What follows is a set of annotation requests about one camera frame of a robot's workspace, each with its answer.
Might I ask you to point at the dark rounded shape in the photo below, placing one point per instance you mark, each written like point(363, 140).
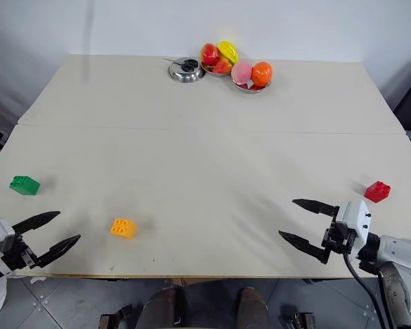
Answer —
point(250, 308)
point(162, 308)

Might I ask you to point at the pink toy peach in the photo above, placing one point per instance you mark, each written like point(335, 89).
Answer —
point(241, 72)

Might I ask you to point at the metal table bracket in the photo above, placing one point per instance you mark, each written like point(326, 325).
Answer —
point(300, 320)
point(112, 319)

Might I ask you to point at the red apple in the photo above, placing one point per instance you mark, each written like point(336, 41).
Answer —
point(209, 54)

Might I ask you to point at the green toy brick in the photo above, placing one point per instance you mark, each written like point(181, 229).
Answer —
point(24, 185)

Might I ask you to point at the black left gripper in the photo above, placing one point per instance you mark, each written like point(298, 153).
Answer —
point(16, 255)

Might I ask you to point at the yellow toy fruit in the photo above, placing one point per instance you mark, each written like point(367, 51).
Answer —
point(228, 50)

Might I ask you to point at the steel bowl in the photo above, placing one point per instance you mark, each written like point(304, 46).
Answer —
point(251, 91)
point(207, 68)

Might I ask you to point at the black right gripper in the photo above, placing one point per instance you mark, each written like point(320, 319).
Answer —
point(339, 238)

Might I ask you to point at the steel lid with black knob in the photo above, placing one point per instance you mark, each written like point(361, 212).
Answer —
point(178, 74)

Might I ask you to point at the red toy brick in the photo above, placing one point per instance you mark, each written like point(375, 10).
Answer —
point(377, 192)

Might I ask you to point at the yellow toy brick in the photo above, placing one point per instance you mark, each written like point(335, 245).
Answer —
point(123, 229)

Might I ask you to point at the red orange toy fruit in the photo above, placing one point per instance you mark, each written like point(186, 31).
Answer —
point(222, 66)

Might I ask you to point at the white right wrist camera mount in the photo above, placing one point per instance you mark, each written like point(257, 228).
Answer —
point(355, 219)

